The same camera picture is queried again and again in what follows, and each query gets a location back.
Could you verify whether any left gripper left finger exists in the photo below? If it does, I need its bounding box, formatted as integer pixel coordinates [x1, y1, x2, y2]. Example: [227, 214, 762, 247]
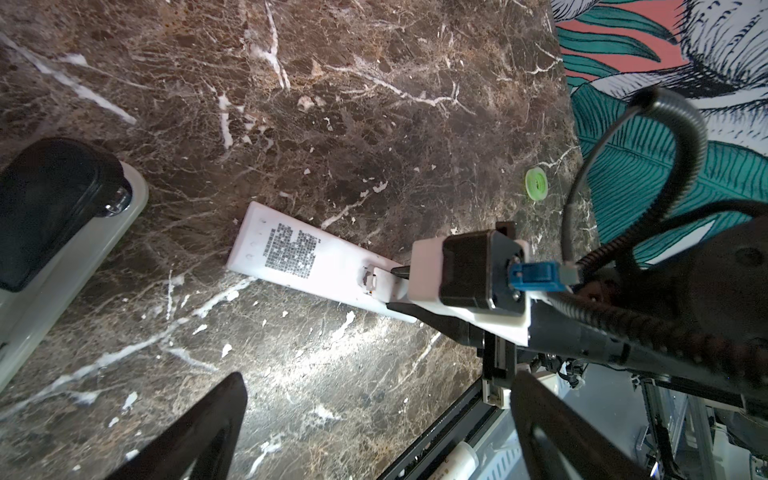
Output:
[109, 372, 248, 479]

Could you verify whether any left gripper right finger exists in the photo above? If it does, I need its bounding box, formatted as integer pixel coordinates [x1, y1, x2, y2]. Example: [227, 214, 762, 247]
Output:
[510, 371, 648, 479]

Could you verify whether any grey stapler-like holder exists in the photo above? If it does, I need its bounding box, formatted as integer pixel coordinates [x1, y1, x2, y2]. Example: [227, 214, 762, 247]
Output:
[1, 137, 149, 386]

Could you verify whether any black front mounting rail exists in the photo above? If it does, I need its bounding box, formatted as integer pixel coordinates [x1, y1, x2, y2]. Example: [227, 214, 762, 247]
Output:
[378, 379, 500, 480]

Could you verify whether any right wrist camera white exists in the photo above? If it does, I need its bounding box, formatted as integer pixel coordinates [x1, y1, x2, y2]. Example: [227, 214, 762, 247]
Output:
[386, 221, 583, 348]

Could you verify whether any white cylinder on rail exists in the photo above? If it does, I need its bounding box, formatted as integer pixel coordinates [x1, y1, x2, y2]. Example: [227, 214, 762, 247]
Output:
[428, 441, 480, 480]

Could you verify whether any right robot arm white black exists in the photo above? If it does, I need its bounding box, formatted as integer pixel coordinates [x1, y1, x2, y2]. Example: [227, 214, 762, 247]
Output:
[530, 87, 767, 418]

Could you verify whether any green round sticker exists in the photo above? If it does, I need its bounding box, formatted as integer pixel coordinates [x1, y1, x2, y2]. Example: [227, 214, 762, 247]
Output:
[524, 167, 548, 202]

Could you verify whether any white remote control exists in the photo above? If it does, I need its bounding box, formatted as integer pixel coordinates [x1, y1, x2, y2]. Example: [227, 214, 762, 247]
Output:
[227, 202, 416, 323]

